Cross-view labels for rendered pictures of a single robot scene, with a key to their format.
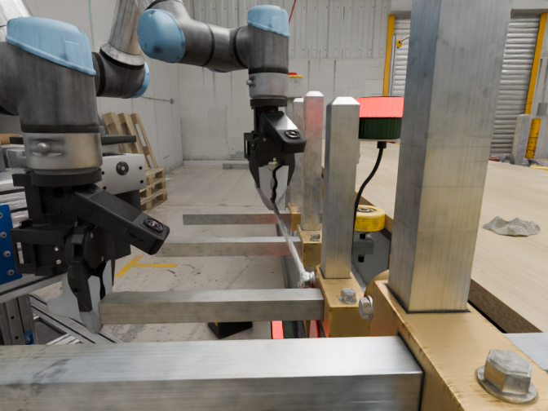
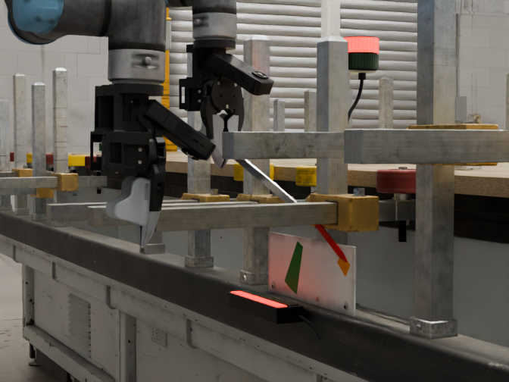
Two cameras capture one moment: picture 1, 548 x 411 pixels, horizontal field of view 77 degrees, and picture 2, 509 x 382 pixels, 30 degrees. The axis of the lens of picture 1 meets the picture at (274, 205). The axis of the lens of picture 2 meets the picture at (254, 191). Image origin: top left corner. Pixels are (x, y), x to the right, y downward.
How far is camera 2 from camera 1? 1.03 m
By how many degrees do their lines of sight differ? 27
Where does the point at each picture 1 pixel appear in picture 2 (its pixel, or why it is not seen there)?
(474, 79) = (447, 21)
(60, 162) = (155, 73)
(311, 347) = not seen: hidden behind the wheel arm
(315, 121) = (262, 67)
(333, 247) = (334, 164)
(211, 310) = (250, 214)
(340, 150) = (335, 78)
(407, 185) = (424, 67)
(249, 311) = (280, 216)
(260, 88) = (214, 28)
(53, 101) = (157, 26)
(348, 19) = not seen: outside the picture
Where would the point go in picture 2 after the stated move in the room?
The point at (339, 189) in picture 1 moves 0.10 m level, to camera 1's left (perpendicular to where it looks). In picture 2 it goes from (336, 111) to (276, 111)
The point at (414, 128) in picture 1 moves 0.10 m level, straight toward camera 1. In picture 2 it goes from (426, 41) to (446, 32)
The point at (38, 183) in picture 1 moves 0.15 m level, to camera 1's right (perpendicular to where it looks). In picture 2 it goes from (135, 91) to (242, 93)
